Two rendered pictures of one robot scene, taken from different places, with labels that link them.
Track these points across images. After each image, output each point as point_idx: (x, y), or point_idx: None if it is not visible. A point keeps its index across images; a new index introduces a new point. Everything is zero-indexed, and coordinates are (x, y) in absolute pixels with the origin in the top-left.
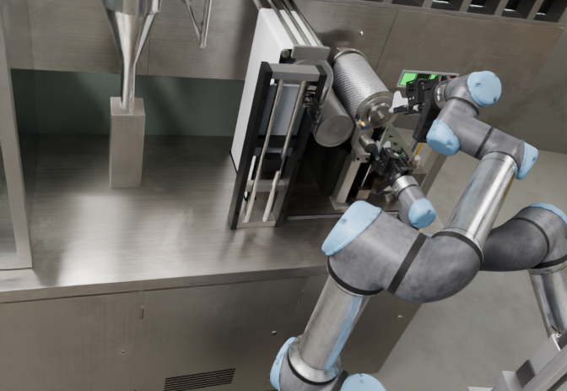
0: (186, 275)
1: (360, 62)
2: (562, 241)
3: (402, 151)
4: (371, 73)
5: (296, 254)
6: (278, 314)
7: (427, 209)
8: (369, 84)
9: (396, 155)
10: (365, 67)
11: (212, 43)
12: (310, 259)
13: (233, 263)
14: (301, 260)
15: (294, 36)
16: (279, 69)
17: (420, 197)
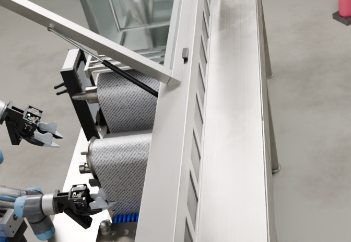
0: (80, 131)
1: (145, 138)
2: None
3: (80, 199)
4: (125, 142)
5: (74, 183)
6: None
7: (16, 199)
8: (108, 138)
9: (74, 192)
10: (136, 140)
11: None
12: (67, 190)
13: (81, 151)
14: (69, 185)
15: (103, 55)
16: (70, 52)
17: (28, 197)
